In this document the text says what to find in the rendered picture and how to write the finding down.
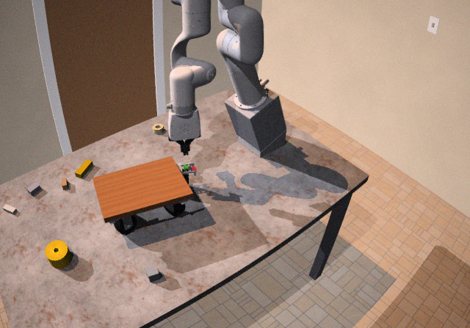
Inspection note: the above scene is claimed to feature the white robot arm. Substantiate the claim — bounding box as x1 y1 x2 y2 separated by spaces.
167 0 269 114

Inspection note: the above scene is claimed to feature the yellow cylinder with centre hole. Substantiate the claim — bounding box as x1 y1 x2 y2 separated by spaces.
45 240 72 269

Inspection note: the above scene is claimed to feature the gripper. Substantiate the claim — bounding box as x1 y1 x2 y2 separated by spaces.
168 106 201 156

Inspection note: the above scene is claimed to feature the beige roll of masking tape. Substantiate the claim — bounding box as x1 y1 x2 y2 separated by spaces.
153 124 164 134

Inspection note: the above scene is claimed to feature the yellow rectangular block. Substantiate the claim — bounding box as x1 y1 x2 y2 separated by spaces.
75 159 93 178

